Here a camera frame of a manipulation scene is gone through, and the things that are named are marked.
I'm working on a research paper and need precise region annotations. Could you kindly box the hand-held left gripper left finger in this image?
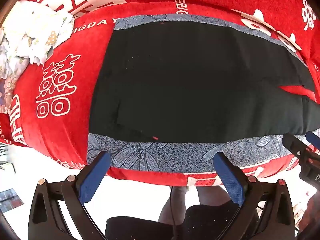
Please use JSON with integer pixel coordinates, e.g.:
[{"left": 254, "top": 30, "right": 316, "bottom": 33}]
[{"left": 28, "top": 151, "right": 112, "bottom": 240}]

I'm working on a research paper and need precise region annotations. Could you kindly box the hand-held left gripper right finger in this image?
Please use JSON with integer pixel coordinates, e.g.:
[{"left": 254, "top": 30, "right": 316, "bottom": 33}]
[{"left": 213, "top": 152, "right": 297, "bottom": 240}]

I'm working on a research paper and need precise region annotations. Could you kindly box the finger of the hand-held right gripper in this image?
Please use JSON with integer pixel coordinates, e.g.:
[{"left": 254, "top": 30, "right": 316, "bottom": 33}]
[
  {"left": 282, "top": 133, "right": 310, "bottom": 159},
  {"left": 305, "top": 131, "right": 320, "bottom": 152}
]

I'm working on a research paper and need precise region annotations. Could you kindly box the grey floral patterned cloth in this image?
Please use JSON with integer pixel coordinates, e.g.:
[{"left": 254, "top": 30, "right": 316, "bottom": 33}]
[{"left": 86, "top": 14, "right": 320, "bottom": 173}]

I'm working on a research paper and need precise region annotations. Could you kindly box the person's right forearm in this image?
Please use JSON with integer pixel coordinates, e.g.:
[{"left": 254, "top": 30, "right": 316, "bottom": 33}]
[{"left": 297, "top": 192, "right": 320, "bottom": 234}]

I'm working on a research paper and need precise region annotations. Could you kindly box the person's right leg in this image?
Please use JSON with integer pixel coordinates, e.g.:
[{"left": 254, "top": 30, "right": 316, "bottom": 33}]
[{"left": 196, "top": 186, "right": 232, "bottom": 207}]

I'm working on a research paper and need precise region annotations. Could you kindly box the person's leg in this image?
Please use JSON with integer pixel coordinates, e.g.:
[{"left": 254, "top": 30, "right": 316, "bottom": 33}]
[
  {"left": 196, "top": 186, "right": 232, "bottom": 207},
  {"left": 159, "top": 186, "right": 188, "bottom": 223}
]

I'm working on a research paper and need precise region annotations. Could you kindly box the person's left leg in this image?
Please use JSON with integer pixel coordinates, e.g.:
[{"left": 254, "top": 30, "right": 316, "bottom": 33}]
[{"left": 159, "top": 186, "right": 188, "bottom": 223}]

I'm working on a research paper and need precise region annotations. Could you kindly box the white floral quilt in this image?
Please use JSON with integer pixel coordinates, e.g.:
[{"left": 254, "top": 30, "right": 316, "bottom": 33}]
[{"left": 0, "top": 0, "right": 75, "bottom": 110}]

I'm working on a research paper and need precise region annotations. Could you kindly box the thin black cable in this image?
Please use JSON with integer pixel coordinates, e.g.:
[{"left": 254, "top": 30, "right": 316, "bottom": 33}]
[{"left": 169, "top": 186, "right": 178, "bottom": 240}]

